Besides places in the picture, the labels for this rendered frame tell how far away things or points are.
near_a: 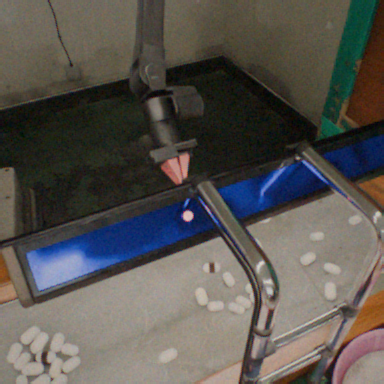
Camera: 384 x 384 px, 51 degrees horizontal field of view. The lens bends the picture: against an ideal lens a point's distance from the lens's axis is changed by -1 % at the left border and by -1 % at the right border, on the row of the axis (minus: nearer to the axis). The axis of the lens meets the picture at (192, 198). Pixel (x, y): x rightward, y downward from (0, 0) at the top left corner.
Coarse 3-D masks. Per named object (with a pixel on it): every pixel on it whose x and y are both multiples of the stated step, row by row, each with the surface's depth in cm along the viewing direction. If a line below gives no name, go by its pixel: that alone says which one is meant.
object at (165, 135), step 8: (168, 120) 82; (152, 128) 83; (160, 128) 82; (168, 128) 82; (176, 128) 83; (152, 136) 84; (160, 136) 82; (168, 136) 82; (176, 136) 83; (160, 144) 82; (168, 144) 82; (176, 144) 82; (184, 144) 82; (192, 144) 83; (152, 152) 80
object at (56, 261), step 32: (256, 160) 51; (288, 160) 52; (352, 160) 56; (160, 192) 47; (224, 192) 49; (256, 192) 51; (288, 192) 53; (320, 192) 55; (64, 224) 43; (96, 224) 44; (128, 224) 46; (160, 224) 47; (192, 224) 49; (32, 256) 42; (64, 256) 44; (96, 256) 45; (128, 256) 46; (160, 256) 48; (32, 288) 43; (64, 288) 44
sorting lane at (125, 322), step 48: (288, 240) 90; (336, 240) 90; (96, 288) 81; (144, 288) 81; (192, 288) 81; (240, 288) 81; (288, 288) 81; (336, 288) 81; (0, 336) 73; (48, 336) 73; (96, 336) 73; (144, 336) 73; (192, 336) 73; (240, 336) 73
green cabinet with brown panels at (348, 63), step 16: (352, 0) 87; (368, 0) 83; (352, 16) 88; (368, 16) 85; (352, 32) 90; (368, 32) 87; (352, 48) 91; (368, 48) 89; (336, 64) 97; (352, 64) 93; (368, 64) 90; (336, 80) 99; (352, 80) 94; (368, 80) 92; (336, 96) 101; (352, 96) 97; (368, 96) 93; (336, 112) 102; (352, 112) 99; (368, 112) 94; (352, 128) 99
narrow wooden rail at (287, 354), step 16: (368, 304) 75; (368, 320) 73; (320, 336) 71; (352, 336) 71; (288, 352) 69; (304, 352) 69; (336, 352) 72; (224, 368) 67; (272, 368) 67; (304, 368) 69
